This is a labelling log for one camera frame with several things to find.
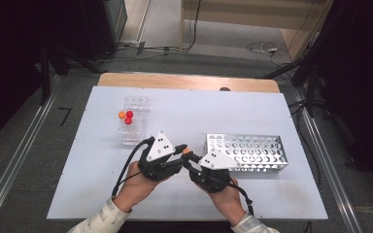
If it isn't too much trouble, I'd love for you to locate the white coiled cable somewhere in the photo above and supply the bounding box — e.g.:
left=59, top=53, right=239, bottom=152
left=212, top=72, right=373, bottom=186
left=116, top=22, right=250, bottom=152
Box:
left=246, top=40, right=293, bottom=67

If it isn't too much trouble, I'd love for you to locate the wooden shelf unit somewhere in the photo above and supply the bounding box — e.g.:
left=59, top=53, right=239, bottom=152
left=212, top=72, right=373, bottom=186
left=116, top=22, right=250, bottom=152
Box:
left=179, top=0, right=335, bottom=62

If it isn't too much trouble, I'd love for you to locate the left hand-held gripper cable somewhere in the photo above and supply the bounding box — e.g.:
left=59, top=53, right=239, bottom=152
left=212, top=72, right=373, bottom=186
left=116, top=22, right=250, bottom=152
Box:
left=111, top=136, right=157, bottom=197

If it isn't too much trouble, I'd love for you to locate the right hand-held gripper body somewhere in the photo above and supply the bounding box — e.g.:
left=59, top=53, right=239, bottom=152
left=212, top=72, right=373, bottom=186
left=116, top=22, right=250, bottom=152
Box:
left=189, top=148, right=241, bottom=194

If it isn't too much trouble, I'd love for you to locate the person's right hand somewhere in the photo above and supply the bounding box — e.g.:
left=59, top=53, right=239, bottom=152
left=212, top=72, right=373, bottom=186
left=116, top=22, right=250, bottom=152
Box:
left=196, top=180, right=246, bottom=226

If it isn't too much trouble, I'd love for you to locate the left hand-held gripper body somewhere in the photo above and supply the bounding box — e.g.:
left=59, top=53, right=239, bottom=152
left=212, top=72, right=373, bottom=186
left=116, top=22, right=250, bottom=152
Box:
left=138, top=130, right=178, bottom=183

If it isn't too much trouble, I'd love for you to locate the metal tube rack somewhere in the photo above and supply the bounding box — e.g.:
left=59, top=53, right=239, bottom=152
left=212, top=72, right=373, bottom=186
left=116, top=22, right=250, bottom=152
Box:
left=204, top=133, right=289, bottom=175

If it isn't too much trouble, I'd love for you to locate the black floor cable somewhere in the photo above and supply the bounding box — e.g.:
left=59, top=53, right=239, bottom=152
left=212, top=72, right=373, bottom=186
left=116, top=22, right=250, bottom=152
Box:
left=288, top=99, right=322, bottom=188

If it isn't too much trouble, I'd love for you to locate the dark cabinet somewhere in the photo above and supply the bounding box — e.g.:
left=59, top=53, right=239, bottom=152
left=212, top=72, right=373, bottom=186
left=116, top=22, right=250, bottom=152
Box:
left=77, top=0, right=128, bottom=62

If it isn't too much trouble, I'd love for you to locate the black metal stand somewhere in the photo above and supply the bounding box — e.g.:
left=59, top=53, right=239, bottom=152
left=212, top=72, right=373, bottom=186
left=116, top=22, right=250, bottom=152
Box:
left=38, top=40, right=102, bottom=107
left=261, top=32, right=326, bottom=118

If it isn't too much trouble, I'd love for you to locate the person's left hand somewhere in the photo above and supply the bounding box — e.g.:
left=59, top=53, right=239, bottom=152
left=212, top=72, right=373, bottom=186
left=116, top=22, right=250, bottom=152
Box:
left=113, top=161, right=162, bottom=214

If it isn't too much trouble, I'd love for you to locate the power strip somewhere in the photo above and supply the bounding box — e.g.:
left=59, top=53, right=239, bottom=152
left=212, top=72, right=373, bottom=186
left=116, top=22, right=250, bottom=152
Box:
left=118, top=39, right=147, bottom=55

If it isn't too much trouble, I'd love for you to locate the black hanging cable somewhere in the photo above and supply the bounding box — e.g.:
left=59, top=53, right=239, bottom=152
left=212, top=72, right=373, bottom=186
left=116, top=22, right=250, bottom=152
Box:
left=186, top=0, right=203, bottom=52

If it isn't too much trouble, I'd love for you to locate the clear acrylic tube rack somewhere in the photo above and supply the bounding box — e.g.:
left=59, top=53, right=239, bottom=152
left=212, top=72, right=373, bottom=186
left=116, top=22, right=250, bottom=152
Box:
left=117, top=95, right=151, bottom=147

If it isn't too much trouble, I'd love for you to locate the aluminium floor rail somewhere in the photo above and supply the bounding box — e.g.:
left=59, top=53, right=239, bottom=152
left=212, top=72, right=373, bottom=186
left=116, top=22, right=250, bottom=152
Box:
left=290, top=86, right=364, bottom=233
left=0, top=74, right=63, bottom=233

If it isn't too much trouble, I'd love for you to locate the grey floor cable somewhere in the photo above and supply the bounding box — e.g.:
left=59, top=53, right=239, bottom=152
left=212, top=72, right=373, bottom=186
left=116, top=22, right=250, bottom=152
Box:
left=96, top=45, right=183, bottom=63

